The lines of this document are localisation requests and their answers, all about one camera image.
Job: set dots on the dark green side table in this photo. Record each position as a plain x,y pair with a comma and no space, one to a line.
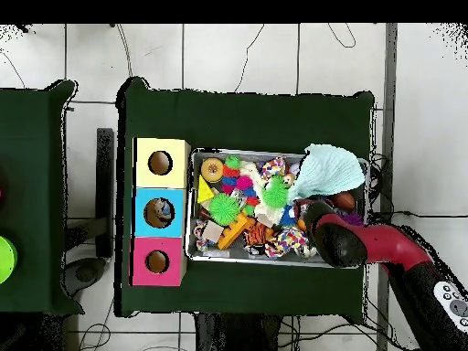
33,219

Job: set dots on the mint green cloth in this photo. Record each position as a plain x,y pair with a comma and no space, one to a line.
325,172

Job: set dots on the plain wooden cube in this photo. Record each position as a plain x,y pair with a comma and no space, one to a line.
212,231

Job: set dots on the wooden box with three holes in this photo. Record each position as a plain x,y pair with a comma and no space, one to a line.
161,179

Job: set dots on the tiger striped plush toy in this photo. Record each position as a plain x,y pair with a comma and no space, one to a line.
257,234

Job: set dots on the purple spiky ball with eyes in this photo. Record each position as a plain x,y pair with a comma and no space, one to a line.
353,218

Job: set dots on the lime green round object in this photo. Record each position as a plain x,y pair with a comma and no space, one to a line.
6,259

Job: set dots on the brown toy football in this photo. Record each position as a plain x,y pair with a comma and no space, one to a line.
343,201

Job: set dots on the orange plastic toy block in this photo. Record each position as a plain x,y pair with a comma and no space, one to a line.
234,230

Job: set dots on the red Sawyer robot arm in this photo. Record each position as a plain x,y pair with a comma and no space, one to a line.
384,241

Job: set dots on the green spiky ball with eyes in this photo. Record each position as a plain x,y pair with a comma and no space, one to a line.
276,192

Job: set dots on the plain green spiky ball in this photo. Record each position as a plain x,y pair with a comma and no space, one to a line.
223,209

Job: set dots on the orange basketball toy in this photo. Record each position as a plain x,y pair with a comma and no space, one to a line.
301,224

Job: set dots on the yellow toy cheese wedge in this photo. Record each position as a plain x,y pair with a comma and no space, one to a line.
204,192

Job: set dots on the dark green table cloth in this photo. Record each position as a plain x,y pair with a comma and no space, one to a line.
256,120

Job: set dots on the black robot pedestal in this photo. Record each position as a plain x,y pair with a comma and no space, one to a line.
237,336

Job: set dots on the toy burger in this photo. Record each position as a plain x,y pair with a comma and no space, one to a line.
212,170

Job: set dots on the black upright panel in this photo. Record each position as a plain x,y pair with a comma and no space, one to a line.
105,182

